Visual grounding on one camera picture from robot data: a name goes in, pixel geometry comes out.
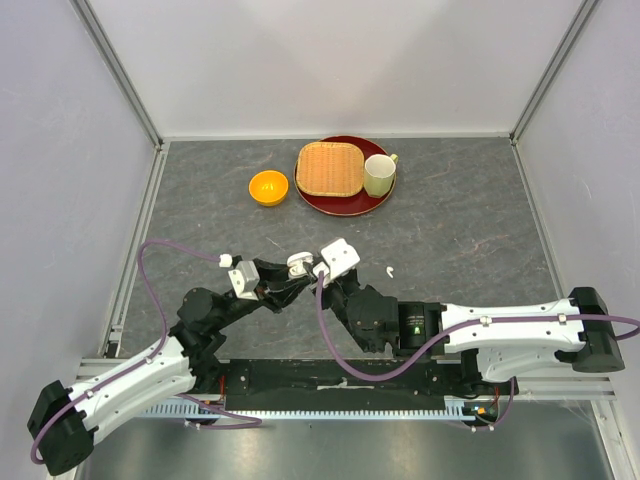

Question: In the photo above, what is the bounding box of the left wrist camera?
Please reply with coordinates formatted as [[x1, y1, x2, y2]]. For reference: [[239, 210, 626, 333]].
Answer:
[[228, 260, 260, 301]]

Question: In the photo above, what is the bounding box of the light blue cable duct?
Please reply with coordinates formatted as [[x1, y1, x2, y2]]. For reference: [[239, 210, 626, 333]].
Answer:
[[137, 398, 475, 422]]

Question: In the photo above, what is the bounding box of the aluminium frame post left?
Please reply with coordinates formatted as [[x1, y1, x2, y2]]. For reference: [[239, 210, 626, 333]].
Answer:
[[70, 0, 164, 149]]

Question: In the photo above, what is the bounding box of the aluminium frame post right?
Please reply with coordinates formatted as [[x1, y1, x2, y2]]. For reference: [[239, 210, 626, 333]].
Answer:
[[509, 0, 600, 146]]

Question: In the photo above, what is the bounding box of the aluminium frame post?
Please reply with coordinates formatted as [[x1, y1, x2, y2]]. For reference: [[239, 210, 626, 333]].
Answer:
[[509, 0, 600, 146], [70, 0, 164, 149]]

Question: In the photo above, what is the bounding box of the pale green mug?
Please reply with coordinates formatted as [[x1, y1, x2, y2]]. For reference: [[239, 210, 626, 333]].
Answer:
[[363, 154, 398, 198]]

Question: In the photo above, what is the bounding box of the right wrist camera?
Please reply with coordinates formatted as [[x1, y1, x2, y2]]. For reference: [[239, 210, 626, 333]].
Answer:
[[312, 238, 360, 288]]

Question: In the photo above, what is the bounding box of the red round lacquer tray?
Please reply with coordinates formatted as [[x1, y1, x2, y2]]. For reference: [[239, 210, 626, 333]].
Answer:
[[294, 135, 397, 217]]

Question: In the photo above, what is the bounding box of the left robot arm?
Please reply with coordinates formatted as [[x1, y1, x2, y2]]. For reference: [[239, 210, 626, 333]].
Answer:
[[27, 252, 317, 476]]

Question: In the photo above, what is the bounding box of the woven bamboo basket tray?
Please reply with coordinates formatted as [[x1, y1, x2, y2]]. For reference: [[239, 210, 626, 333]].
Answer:
[[295, 141, 364, 197]]

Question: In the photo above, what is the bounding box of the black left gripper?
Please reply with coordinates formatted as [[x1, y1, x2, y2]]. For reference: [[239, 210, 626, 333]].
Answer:
[[213, 257, 310, 330]]

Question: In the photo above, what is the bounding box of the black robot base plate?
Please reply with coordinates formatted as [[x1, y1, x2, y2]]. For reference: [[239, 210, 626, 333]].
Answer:
[[197, 357, 494, 412]]

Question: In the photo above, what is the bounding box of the small white charging case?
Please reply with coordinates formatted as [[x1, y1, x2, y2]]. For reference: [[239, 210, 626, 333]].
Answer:
[[286, 251, 314, 279]]

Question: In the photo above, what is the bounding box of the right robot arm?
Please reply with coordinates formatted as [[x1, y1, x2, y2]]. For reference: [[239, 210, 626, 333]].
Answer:
[[314, 269, 625, 394]]

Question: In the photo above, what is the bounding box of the orange plastic bowl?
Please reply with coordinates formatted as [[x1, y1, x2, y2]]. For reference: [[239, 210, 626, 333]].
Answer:
[[248, 170, 289, 207]]

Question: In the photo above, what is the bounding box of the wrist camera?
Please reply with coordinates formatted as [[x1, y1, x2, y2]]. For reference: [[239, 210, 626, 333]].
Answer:
[[228, 260, 260, 301], [312, 238, 360, 288]]

